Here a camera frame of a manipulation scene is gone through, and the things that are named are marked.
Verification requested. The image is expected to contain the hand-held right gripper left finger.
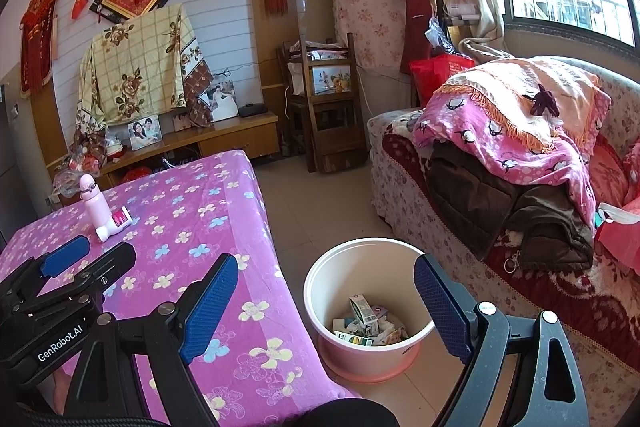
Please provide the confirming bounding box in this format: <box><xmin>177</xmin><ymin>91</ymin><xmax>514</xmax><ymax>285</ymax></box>
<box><xmin>62</xmin><ymin>253</ymin><xmax>240</xmax><ymax>427</ymax></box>

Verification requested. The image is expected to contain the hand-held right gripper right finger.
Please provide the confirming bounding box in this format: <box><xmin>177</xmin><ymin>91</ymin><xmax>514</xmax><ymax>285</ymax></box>
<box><xmin>413</xmin><ymin>253</ymin><xmax>591</xmax><ymax>427</ymax></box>

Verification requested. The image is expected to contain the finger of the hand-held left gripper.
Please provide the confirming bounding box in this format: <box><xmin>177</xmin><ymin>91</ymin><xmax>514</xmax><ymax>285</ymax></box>
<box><xmin>10</xmin><ymin>234</ymin><xmax>92</xmax><ymax>290</ymax></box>
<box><xmin>70</xmin><ymin>241</ymin><xmax>137</xmax><ymax>303</ymax></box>

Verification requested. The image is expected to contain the small printed white carton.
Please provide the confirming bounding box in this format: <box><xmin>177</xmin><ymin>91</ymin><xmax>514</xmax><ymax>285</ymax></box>
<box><xmin>347</xmin><ymin>294</ymin><xmax>381</xmax><ymax>338</ymax></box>

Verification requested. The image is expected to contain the white pink plastic bucket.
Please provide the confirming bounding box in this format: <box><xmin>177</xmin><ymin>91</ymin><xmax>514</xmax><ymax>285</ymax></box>
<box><xmin>303</xmin><ymin>237</ymin><xmax>436</xmax><ymax>384</ymax></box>

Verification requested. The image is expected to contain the white bottle with pink label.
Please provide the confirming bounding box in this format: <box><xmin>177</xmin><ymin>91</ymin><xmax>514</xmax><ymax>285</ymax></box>
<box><xmin>96</xmin><ymin>207</ymin><xmax>133</xmax><ymax>242</ymax></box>

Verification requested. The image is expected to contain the pink thermos bottle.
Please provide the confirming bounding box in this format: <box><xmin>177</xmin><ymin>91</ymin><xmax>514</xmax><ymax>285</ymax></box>
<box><xmin>80</xmin><ymin>174</ymin><xmax>112</xmax><ymax>230</ymax></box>

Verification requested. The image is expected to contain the clear plastic bag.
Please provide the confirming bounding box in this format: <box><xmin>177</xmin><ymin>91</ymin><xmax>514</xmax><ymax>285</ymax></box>
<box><xmin>52</xmin><ymin>167</ymin><xmax>83</xmax><ymax>200</ymax></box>

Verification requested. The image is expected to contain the grey refrigerator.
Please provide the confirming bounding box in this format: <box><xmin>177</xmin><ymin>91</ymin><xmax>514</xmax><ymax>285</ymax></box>
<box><xmin>0</xmin><ymin>84</ymin><xmax>36</xmax><ymax>248</ymax></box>

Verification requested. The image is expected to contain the pink floral tablecloth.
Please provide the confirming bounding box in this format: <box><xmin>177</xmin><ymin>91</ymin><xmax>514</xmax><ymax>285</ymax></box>
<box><xmin>0</xmin><ymin>150</ymin><xmax>361</xmax><ymax>425</ymax></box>

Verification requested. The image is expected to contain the brown jacket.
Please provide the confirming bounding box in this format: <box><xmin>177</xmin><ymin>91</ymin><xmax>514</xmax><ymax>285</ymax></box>
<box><xmin>425</xmin><ymin>139</ymin><xmax>596</xmax><ymax>272</ymax></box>

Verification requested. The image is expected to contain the floral covered sofa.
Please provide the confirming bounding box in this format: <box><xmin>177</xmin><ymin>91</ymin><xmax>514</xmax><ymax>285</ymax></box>
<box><xmin>367</xmin><ymin>54</ymin><xmax>640</xmax><ymax>427</ymax></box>

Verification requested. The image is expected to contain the framed couple photo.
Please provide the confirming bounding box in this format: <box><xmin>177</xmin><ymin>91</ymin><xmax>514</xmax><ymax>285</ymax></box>
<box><xmin>127</xmin><ymin>114</ymin><xmax>163</xmax><ymax>151</ymax></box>

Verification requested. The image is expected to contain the dark cloth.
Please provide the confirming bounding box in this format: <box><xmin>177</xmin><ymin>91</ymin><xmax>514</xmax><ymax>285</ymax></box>
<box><xmin>282</xmin><ymin>398</ymin><xmax>401</xmax><ymax>427</ymax></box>

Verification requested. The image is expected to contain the pink printed blanket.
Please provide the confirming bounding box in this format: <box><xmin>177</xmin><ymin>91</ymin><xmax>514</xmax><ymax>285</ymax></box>
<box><xmin>412</xmin><ymin>87</ymin><xmax>601</xmax><ymax>228</ymax></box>

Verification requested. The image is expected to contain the wooden cabinet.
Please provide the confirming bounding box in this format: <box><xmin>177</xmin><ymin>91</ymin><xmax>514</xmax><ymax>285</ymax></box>
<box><xmin>47</xmin><ymin>111</ymin><xmax>280</xmax><ymax>188</ymax></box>

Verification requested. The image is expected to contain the white wedding photo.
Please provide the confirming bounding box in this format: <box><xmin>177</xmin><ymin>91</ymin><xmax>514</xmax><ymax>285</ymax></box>
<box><xmin>200</xmin><ymin>79</ymin><xmax>238</xmax><ymax>124</ymax></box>

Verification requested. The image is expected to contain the pink red bag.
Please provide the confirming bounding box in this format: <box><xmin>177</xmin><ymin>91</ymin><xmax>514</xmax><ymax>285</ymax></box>
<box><xmin>595</xmin><ymin>202</ymin><xmax>640</xmax><ymax>278</ymax></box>

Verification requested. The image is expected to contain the dark wooden chair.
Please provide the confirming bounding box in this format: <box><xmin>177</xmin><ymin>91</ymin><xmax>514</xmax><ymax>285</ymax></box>
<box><xmin>276</xmin><ymin>33</ymin><xmax>368</xmax><ymax>174</ymax></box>

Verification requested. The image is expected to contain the yellow floral cloth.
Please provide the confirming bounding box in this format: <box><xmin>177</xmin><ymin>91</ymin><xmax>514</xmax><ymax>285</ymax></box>
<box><xmin>75</xmin><ymin>3</ymin><xmax>215</xmax><ymax>142</ymax></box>

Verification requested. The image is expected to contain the red hanging banner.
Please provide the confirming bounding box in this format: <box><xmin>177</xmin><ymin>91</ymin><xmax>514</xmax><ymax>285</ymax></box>
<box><xmin>19</xmin><ymin>0</ymin><xmax>63</xmax><ymax>98</ymax></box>

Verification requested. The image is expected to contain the red plastic bag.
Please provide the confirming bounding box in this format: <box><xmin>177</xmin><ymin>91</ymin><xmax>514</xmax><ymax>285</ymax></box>
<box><xmin>409</xmin><ymin>53</ymin><xmax>476</xmax><ymax>108</ymax></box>

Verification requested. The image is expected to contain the peach fringed cloth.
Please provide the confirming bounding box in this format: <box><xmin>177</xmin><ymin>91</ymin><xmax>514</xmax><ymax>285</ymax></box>
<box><xmin>432</xmin><ymin>56</ymin><xmax>613</xmax><ymax>158</ymax></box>

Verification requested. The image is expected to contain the colourful framed picture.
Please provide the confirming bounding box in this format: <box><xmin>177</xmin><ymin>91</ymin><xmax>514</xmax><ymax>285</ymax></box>
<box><xmin>311</xmin><ymin>66</ymin><xmax>352</xmax><ymax>96</ymax></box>

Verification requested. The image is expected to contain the red hanging garment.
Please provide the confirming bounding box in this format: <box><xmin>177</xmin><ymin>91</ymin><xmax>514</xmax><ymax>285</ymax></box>
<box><xmin>399</xmin><ymin>0</ymin><xmax>441</xmax><ymax>75</ymax></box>

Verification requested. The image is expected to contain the white hanging plastic bag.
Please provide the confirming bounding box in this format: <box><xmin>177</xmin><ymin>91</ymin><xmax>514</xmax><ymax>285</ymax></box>
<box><xmin>442</xmin><ymin>0</ymin><xmax>481</xmax><ymax>24</ymax></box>

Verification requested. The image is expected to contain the tall pink floral cover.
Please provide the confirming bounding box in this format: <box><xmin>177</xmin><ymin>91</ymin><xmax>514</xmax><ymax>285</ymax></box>
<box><xmin>329</xmin><ymin>0</ymin><xmax>418</xmax><ymax>70</ymax></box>

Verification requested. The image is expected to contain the dark purple hair tie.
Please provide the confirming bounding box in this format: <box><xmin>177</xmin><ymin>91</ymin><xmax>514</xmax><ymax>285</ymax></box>
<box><xmin>522</xmin><ymin>84</ymin><xmax>561</xmax><ymax>118</ymax></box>

